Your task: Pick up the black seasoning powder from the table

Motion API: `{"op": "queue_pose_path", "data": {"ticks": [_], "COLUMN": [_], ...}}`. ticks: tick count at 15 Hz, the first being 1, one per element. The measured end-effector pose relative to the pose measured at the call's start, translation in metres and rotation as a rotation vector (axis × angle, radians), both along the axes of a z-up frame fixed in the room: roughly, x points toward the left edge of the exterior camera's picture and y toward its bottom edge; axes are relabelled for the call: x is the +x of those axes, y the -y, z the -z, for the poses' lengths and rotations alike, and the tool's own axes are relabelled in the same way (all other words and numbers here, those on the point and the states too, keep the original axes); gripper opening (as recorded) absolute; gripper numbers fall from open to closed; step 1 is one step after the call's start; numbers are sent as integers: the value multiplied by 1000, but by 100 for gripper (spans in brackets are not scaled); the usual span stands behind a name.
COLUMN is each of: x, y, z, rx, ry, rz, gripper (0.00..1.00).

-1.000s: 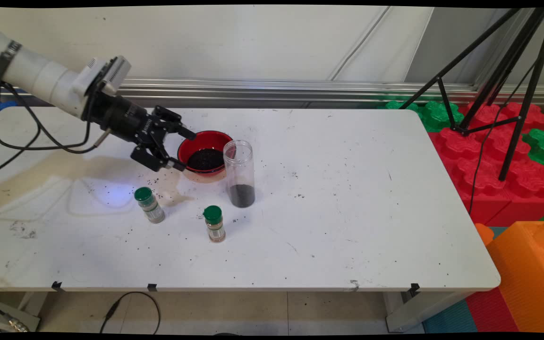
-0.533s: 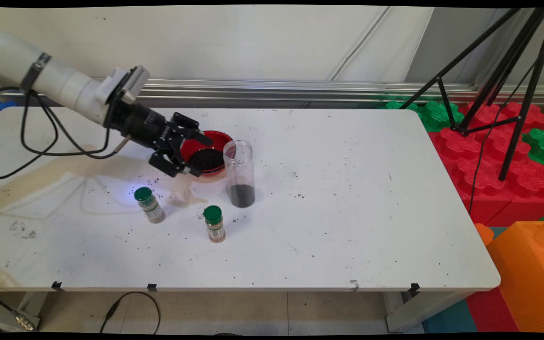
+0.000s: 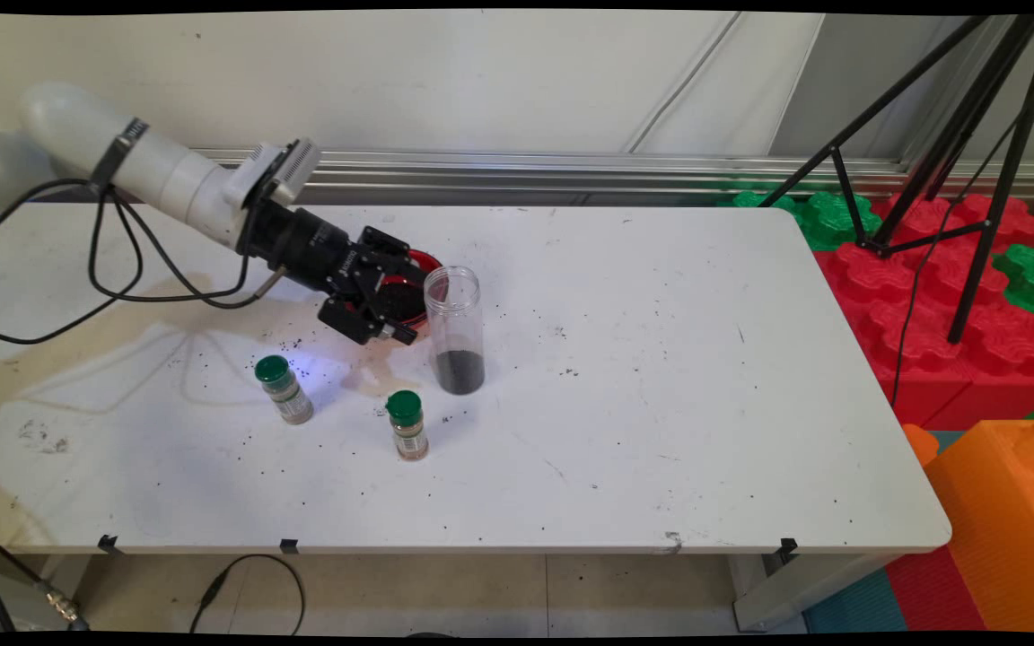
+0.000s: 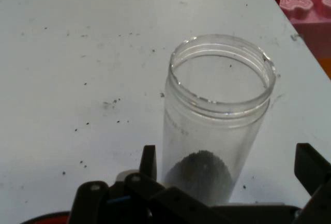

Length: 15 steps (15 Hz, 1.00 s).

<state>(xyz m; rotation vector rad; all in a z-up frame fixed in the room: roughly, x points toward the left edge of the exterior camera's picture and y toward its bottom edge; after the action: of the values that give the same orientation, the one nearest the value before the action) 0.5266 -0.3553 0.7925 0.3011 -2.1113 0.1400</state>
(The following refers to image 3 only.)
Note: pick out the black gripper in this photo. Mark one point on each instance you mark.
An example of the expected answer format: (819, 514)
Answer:
(311, 247)

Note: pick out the clear plastic jar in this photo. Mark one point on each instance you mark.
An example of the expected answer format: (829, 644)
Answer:
(456, 332)

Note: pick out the red bowl with black grains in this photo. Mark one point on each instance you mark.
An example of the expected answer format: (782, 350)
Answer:
(414, 292)

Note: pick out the green capped spice bottle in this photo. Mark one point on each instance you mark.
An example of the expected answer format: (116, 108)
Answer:
(284, 388)
(408, 422)

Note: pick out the black table edge clip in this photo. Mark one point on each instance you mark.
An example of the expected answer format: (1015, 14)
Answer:
(787, 549)
(109, 543)
(289, 545)

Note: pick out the white table leg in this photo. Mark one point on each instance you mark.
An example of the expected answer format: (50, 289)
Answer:
(23, 583)
(804, 588)

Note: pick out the teal floor mat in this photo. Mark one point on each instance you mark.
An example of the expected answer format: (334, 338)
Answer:
(854, 606)

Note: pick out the red floor mat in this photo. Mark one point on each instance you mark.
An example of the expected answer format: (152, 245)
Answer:
(934, 592)

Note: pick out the black tripod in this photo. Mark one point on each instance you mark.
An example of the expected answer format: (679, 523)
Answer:
(1011, 179)

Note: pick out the large orange foam block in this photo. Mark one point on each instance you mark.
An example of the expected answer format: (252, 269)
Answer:
(1006, 520)

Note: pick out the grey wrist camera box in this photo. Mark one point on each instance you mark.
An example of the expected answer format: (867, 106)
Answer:
(275, 170)

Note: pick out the aluminium rail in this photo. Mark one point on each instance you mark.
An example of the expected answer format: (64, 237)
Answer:
(571, 170)

